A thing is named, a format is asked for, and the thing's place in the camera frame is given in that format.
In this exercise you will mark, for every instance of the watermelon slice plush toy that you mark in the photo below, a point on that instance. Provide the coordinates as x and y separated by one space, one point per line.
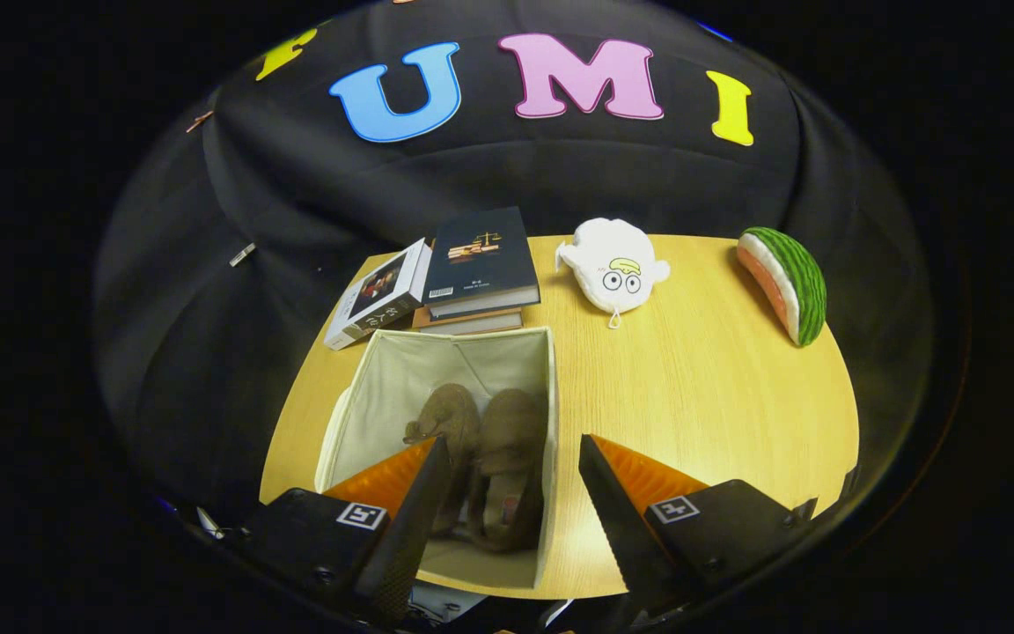
802 282

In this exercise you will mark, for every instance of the silver clip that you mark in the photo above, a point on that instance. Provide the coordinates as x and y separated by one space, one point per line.
242 254

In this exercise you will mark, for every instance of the grey fabric storage box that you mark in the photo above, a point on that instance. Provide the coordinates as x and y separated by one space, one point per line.
393 379

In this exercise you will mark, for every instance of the pink clip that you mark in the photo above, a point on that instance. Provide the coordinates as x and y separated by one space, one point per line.
199 121

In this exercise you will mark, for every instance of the white portrait cover book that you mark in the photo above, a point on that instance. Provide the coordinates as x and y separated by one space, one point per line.
379 291

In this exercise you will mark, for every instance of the tan cover book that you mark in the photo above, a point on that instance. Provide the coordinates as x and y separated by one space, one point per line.
489 327

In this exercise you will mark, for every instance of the brown cover book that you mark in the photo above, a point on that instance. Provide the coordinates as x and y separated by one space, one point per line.
426 319

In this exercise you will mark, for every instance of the black hardcover book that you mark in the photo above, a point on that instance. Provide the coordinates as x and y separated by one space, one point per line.
481 255

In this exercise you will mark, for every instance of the brown fuzzy shoe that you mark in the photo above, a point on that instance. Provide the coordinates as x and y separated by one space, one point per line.
456 414
511 431

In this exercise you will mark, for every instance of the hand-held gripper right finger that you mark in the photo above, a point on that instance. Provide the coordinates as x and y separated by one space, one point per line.
621 528

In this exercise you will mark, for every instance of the white plush toy with eyes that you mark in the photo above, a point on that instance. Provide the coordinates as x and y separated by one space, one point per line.
613 255

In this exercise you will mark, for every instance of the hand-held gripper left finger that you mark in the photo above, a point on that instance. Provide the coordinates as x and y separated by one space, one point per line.
401 546

